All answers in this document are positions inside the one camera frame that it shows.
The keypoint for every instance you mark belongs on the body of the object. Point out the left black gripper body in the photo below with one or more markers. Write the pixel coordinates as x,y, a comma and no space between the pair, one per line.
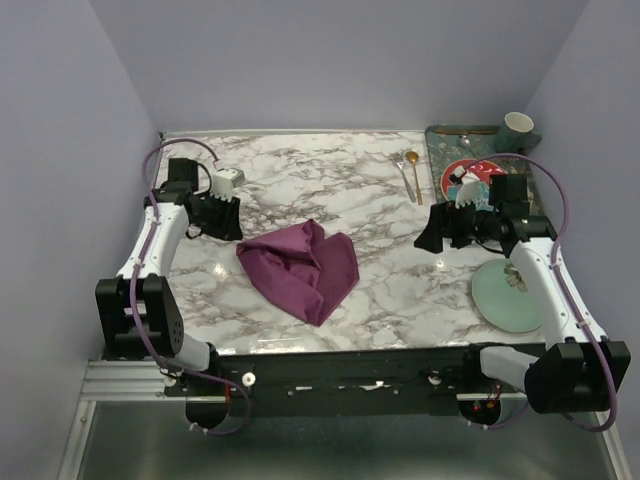
213,216

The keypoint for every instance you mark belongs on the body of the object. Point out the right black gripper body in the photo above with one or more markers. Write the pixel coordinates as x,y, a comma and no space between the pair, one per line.
469,225

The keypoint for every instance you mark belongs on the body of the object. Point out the purple cloth napkin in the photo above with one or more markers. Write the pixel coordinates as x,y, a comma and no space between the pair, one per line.
301,270

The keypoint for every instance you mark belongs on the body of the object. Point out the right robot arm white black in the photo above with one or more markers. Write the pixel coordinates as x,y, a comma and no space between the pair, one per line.
581,369

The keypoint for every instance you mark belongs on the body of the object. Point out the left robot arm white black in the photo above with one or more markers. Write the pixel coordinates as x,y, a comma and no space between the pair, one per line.
138,311

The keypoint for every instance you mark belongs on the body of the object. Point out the red and teal plate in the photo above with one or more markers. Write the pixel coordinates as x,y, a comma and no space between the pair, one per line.
484,170

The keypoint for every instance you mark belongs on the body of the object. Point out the gold spoon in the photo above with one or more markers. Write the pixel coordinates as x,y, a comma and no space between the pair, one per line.
413,158

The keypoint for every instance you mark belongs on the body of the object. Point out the floral teal placemat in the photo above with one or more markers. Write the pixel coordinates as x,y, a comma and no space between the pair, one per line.
443,150

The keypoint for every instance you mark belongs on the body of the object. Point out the light green plate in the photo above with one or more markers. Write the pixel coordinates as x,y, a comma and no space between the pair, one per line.
502,298

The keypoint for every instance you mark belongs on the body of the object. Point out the silver fork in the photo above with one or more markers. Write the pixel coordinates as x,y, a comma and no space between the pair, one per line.
398,161

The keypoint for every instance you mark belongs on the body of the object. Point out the silver spoon on placemat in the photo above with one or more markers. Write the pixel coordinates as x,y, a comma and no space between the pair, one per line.
465,143

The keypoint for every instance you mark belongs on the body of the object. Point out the gold knife on placemat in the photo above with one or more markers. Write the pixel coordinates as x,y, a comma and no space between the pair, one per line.
464,131

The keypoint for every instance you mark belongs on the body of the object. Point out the dark teal mug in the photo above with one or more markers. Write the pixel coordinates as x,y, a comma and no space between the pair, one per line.
517,134

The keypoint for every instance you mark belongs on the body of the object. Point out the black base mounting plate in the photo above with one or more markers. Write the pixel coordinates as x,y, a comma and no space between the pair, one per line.
431,381

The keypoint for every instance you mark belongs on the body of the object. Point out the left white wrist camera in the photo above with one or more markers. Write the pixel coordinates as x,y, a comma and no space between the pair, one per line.
224,181

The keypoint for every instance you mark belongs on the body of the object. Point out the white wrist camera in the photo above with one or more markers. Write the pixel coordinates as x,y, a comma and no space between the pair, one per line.
224,181
469,186

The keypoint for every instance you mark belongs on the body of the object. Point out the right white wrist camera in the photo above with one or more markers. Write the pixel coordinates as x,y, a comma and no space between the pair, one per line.
469,186

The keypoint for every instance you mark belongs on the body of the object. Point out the aluminium frame rail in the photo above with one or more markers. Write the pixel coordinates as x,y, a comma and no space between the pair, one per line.
107,381

